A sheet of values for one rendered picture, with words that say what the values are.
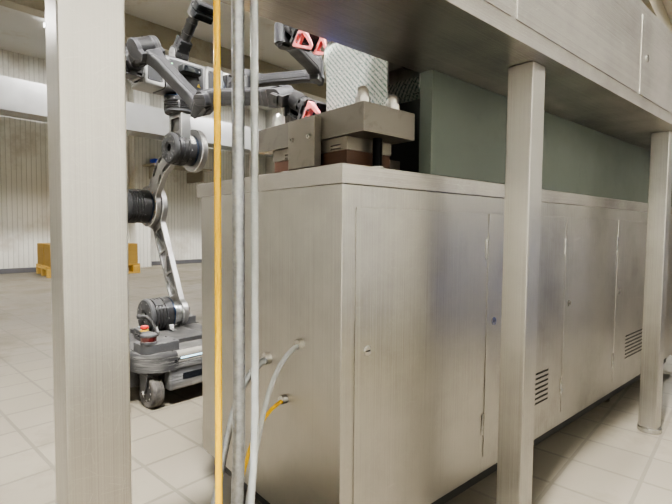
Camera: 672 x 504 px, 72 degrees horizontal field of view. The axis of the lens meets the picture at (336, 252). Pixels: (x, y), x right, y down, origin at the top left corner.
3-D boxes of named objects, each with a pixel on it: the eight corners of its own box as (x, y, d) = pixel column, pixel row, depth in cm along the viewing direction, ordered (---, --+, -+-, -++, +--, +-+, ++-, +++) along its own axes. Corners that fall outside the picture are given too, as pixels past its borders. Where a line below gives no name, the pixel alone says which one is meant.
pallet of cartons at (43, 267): (119, 268, 843) (118, 241, 841) (145, 272, 774) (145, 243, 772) (29, 273, 739) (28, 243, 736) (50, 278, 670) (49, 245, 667)
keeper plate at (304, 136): (294, 170, 111) (295, 124, 111) (321, 166, 104) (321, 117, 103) (286, 169, 110) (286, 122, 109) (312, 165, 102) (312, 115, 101)
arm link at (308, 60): (312, 84, 202) (312, 59, 201) (325, 83, 200) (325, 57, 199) (271, 48, 160) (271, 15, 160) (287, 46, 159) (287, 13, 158)
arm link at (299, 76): (331, 88, 208) (331, 66, 208) (321, 79, 195) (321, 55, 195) (242, 96, 221) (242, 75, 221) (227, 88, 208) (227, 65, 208)
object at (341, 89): (327, 143, 133) (327, 77, 132) (387, 130, 115) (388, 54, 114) (326, 142, 133) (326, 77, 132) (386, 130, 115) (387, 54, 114)
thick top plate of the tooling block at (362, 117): (306, 159, 134) (306, 138, 133) (414, 140, 104) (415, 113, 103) (258, 153, 123) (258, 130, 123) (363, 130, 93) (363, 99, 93)
